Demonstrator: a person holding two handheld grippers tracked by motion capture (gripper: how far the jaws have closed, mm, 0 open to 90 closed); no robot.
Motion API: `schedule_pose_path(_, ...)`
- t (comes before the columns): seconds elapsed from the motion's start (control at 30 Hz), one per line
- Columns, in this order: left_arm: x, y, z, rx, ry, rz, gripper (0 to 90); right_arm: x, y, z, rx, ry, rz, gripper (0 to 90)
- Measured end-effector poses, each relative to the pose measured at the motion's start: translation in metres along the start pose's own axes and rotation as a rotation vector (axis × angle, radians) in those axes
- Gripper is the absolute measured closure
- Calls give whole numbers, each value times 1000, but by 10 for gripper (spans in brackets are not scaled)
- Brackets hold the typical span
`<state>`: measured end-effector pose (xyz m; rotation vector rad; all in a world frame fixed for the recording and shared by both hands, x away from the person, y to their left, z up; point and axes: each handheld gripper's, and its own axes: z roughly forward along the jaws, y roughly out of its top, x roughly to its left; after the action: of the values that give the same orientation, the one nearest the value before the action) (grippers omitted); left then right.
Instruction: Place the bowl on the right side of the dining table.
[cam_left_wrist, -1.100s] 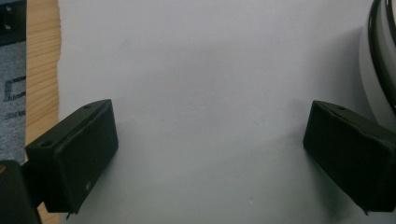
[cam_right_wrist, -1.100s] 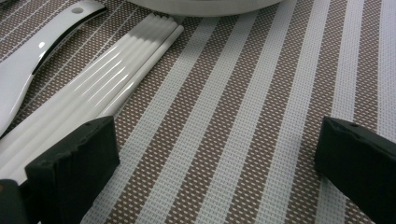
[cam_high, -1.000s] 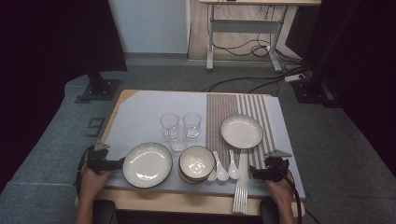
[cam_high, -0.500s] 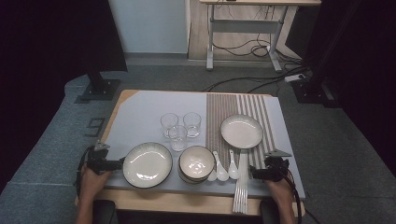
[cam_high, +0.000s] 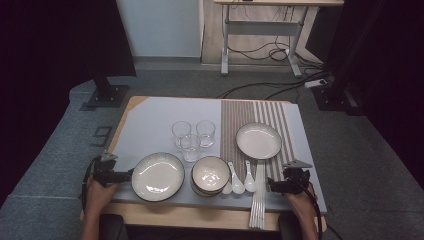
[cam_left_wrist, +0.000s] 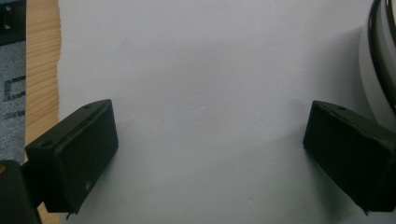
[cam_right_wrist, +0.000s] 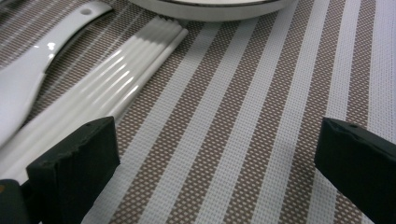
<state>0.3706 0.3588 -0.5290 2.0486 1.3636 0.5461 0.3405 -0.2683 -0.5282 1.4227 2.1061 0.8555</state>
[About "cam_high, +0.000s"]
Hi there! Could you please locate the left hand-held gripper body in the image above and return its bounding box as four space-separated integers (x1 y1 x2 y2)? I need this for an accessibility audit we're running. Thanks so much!
90 151 118 188

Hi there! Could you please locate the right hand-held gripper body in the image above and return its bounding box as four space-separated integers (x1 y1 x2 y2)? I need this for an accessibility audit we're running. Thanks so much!
282 159 314 195

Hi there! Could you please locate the white ceramic spoon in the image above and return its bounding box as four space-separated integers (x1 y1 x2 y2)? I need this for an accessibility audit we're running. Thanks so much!
244 159 258 194
221 179 234 196
227 161 246 195

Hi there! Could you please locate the bundle of white chopsticks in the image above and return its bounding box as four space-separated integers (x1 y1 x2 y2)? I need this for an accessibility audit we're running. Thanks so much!
248 159 267 230

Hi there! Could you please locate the white plate with black rim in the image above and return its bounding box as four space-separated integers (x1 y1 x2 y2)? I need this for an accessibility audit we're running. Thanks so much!
235 122 283 161
130 151 186 203

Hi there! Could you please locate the person's right hand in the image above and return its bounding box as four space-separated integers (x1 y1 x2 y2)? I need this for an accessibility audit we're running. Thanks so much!
285 186 318 222

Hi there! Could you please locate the person's left hand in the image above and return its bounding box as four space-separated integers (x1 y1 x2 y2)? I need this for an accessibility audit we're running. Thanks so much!
83 181 120 218

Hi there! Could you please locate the black chair armrest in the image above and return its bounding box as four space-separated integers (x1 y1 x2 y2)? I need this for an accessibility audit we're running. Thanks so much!
278 213 300 240
99 213 125 240

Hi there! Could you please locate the brown striped placemat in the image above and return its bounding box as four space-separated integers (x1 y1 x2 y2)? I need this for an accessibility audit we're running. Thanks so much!
219 99 298 194

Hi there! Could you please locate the light grey table sheet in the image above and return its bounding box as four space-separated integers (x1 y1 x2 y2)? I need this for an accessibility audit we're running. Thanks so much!
105 96 328 215

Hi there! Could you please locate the clear glass tumbler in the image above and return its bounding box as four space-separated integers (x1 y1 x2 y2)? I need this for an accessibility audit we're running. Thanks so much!
195 119 217 148
171 120 193 149

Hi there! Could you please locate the wooden table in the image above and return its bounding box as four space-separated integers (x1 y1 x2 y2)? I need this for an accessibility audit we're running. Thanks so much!
96 95 328 233

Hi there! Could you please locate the white power strip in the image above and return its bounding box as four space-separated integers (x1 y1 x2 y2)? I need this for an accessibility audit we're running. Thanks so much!
304 78 328 90

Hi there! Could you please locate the black curtain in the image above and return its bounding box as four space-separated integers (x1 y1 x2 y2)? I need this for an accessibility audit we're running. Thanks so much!
306 0 424 191
0 0 137 208

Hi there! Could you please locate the pale blue partition panel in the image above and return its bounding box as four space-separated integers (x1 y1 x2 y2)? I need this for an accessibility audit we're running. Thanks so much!
115 0 205 58

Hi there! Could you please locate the standing desk with grey legs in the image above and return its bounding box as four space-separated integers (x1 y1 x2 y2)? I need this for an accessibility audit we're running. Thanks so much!
213 0 345 78

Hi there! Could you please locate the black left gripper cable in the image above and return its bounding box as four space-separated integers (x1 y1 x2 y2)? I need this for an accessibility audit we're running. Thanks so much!
80 159 98 214

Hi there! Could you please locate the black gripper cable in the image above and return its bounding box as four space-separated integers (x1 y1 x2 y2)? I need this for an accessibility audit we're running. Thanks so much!
80 159 98 214
306 188 324 240

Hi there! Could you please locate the dark floor outlet frame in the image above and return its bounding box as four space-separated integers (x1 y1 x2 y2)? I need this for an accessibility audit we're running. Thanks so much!
89 125 114 148

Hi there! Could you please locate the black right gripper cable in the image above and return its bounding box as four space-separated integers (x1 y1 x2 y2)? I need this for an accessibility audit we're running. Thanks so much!
306 188 324 240

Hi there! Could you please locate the black stand with base plate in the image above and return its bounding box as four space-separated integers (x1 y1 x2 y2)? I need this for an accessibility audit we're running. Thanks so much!
79 74 130 112
311 76 366 117

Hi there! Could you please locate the black floor cable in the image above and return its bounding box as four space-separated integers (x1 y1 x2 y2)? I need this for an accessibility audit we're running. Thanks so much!
264 74 329 101
215 70 331 100

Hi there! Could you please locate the black coiled cable under desk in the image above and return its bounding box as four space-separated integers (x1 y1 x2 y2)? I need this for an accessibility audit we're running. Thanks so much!
228 33 324 68

